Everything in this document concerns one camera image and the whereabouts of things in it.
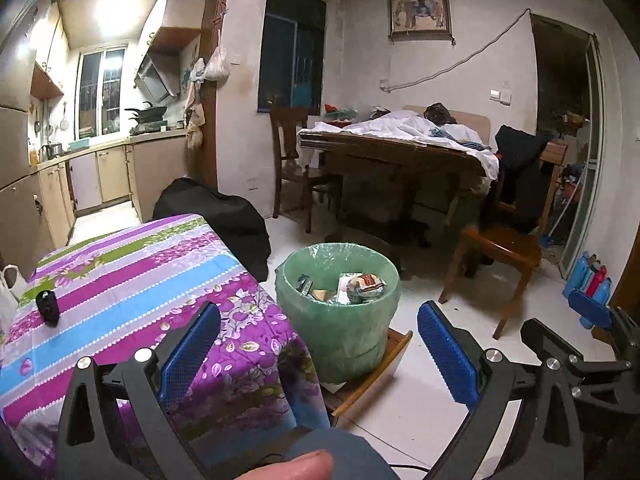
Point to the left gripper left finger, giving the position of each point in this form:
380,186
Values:
92,443

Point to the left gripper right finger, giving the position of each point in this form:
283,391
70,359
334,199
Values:
545,441

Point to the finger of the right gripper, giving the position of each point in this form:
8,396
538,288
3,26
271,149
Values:
547,344
622,333

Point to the green lined trash bin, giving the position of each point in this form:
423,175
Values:
340,299

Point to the kitchen window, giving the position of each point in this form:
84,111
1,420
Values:
98,87

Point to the person's left hand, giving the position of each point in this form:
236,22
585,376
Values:
317,465

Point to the blue bottles on floor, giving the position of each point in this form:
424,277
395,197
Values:
589,275

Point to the wooden chair near table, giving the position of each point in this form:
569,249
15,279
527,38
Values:
501,243

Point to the floral striped tablecloth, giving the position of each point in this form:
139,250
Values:
121,292

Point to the small black device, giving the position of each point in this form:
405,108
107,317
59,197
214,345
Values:
47,306

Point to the grey refrigerator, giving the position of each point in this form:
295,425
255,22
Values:
25,236

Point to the black covered bundle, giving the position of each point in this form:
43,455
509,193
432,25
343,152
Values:
233,218

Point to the dark wooden dining table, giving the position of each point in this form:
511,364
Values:
378,181

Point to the white cloth on table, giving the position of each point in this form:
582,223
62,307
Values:
409,126

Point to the black wok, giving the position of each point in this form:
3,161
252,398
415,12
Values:
147,114

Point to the wooden chair by window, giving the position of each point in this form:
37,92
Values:
285,123

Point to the range hood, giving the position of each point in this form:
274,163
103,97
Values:
158,78

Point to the framed elephant picture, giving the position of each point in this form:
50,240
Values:
419,20

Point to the hanging white plastic bag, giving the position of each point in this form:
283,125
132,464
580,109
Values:
217,67

